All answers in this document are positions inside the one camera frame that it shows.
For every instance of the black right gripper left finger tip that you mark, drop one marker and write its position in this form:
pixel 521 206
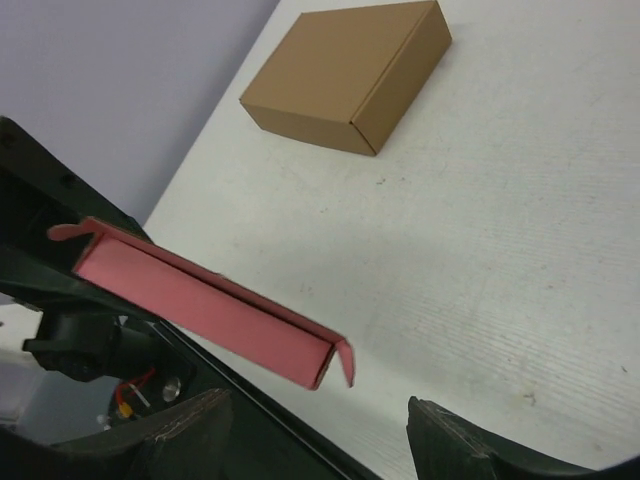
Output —
pixel 186 441

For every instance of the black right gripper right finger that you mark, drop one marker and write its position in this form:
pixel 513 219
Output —
pixel 446 446

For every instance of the pink paper box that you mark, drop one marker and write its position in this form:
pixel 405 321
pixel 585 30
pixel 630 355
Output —
pixel 207 304

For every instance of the left brown cardboard box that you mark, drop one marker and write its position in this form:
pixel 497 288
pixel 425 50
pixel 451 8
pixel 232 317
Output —
pixel 343 79

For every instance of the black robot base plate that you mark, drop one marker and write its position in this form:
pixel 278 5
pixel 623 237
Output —
pixel 38 192

